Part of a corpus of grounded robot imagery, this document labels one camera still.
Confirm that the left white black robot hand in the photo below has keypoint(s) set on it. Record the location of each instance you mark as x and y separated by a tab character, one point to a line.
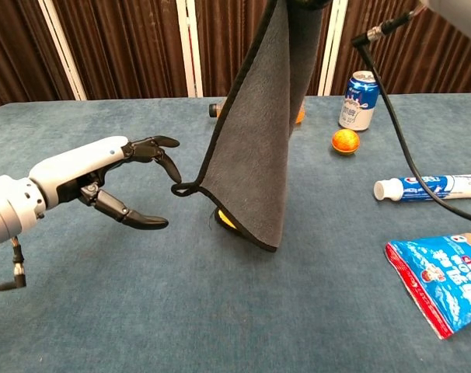
76	171

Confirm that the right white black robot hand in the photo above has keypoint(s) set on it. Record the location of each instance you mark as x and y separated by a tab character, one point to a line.
313	4

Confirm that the yellow microfiber cloth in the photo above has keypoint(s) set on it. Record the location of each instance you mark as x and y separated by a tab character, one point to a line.
255	155

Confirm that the right lilac robot arm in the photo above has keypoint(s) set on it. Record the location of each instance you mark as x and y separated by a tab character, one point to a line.
457	15

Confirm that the blue white drink can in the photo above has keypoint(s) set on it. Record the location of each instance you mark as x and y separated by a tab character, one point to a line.
356	109

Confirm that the dark brown pleated curtain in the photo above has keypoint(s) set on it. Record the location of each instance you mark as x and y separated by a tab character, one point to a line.
123	46

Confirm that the orange drink plastic bottle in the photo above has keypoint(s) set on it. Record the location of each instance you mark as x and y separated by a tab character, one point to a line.
214	110

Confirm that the white blue toothpaste tube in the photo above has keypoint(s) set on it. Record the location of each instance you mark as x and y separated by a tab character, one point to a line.
391	189

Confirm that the blue red snack bag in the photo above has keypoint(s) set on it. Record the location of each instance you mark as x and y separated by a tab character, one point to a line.
445	279

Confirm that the white partition frame post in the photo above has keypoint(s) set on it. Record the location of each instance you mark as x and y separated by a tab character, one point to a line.
189	58
60	46
330	50

